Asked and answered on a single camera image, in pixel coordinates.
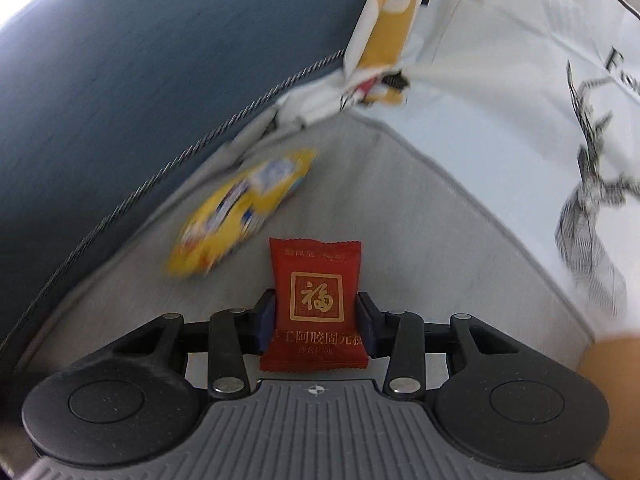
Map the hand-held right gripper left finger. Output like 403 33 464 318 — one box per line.
114 289 277 399

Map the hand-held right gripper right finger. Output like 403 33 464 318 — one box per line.
355 292 522 402

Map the small red candy packet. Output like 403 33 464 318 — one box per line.
259 236 371 372

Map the cardboard box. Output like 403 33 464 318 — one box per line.
579 332 640 480

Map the yellow snack packet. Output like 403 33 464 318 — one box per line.
166 147 319 279

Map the grey sofa seat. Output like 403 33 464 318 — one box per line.
10 105 603 480

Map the deer print blanket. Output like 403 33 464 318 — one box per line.
227 0 640 342

